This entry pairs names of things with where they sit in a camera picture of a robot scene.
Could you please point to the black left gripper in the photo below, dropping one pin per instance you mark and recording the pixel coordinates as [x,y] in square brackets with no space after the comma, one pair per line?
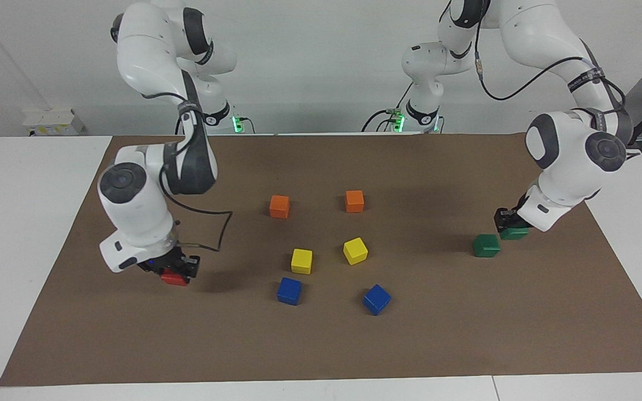
[519,214]

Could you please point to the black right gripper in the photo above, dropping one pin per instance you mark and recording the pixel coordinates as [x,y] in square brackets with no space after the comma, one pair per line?
[168,262]

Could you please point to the red wooden cube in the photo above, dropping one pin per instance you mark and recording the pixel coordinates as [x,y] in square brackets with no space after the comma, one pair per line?
[174,279]

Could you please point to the green wooden cube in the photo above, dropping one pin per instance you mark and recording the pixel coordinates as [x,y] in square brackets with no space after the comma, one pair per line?
[486,245]
[515,234]

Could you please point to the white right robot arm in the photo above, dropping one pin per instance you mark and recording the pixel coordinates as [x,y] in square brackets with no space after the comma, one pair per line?
[131,206]

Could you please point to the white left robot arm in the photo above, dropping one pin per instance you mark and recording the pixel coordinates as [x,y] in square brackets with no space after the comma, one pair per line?
[572,167]

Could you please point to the blue wooden cube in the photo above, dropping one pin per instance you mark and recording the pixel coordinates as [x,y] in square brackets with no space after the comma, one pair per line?
[289,291]
[377,299]

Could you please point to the orange wooden cube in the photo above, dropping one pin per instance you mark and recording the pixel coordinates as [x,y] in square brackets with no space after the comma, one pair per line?
[354,201]
[279,206]

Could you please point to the yellow wooden cube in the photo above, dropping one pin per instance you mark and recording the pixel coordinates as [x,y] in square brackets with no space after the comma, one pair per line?
[355,250]
[301,261]

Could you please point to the green lit base connector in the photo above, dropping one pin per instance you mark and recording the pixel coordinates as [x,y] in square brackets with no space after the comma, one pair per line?
[237,123]
[397,120]

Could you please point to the brown table mat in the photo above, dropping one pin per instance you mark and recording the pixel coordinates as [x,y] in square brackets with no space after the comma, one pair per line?
[410,334]

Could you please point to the white power box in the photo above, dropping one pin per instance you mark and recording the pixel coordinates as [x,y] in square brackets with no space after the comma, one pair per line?
[53,122]

